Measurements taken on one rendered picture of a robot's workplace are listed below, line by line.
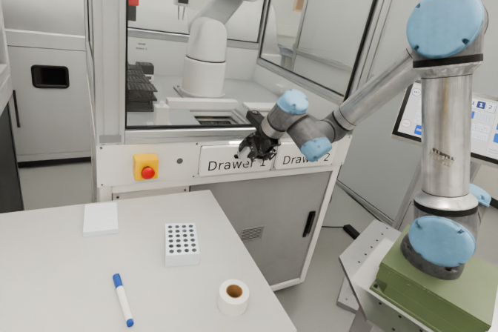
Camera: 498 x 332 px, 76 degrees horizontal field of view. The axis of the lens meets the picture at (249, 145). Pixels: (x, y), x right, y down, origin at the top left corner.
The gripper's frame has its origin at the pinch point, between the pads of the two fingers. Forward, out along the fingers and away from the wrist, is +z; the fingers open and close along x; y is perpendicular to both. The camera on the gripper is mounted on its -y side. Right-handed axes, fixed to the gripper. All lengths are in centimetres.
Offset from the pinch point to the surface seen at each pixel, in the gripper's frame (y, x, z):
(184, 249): 29.0, -28.4, -5.9
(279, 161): 0.3, 18.2, 7.2
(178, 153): -4.0, -21.9, 4.4
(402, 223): 31, 97, 31
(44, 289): 31, -59, -3
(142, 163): -0.2, -34.3, 2.0
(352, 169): -32, 161, 107
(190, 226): 22.0, -23.9, -0.2
